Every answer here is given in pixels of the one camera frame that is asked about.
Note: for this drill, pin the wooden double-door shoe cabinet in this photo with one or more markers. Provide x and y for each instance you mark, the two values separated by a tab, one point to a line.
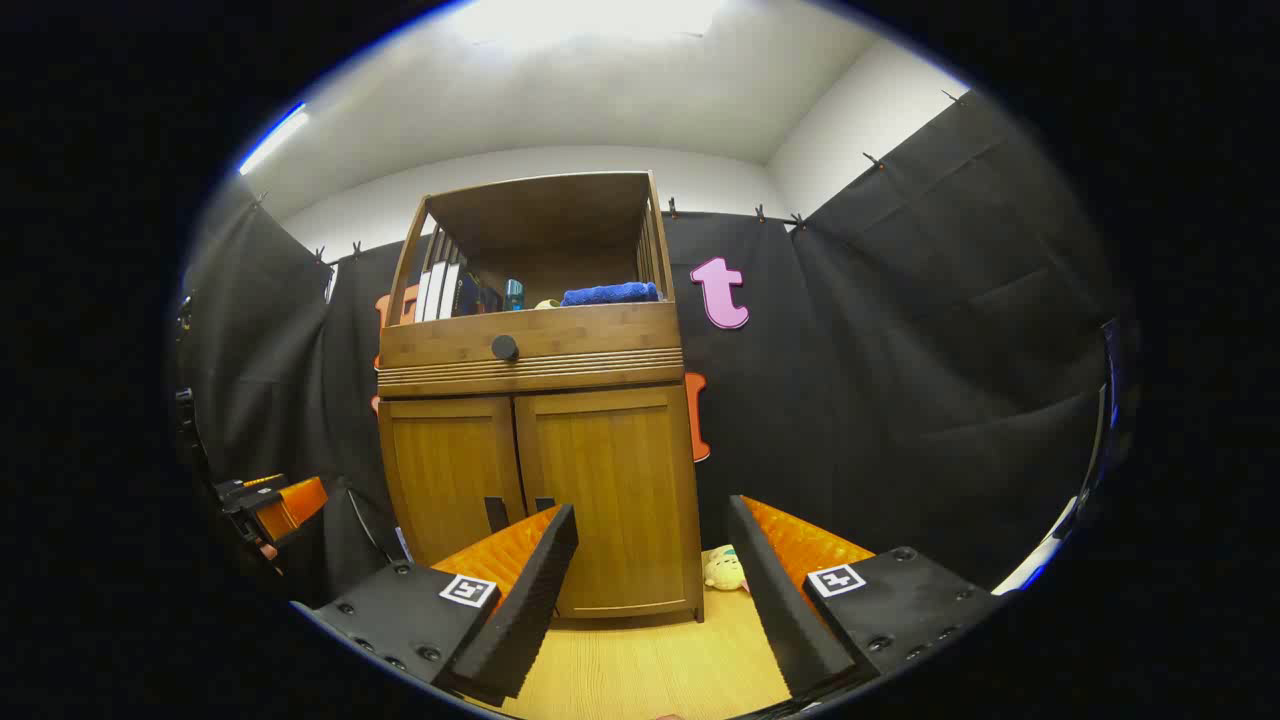
540	220

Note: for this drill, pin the ceiling light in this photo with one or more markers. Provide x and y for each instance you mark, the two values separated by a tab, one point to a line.
580	18

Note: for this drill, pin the wooden drawer with black knob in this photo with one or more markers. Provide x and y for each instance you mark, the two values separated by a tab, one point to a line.
600	340

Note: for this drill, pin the black backdrop cloth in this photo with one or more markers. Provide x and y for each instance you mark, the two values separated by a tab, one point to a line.
900	350

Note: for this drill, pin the blue folded towel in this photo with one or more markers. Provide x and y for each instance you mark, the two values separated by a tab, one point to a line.
610	293

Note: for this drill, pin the wooden shoe cabinet door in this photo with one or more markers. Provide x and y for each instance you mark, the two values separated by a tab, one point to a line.
620	470
450	470

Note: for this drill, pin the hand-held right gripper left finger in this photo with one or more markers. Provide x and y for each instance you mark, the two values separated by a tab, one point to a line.
540	590

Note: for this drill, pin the yellow plush toy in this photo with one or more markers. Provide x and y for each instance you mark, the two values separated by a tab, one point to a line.
722	570

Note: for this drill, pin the teal bottle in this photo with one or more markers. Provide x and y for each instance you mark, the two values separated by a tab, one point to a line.
513	296

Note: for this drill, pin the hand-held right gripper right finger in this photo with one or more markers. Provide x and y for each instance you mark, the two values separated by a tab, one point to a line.
775	600

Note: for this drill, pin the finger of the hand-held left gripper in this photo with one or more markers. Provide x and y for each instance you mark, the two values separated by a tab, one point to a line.
295	505

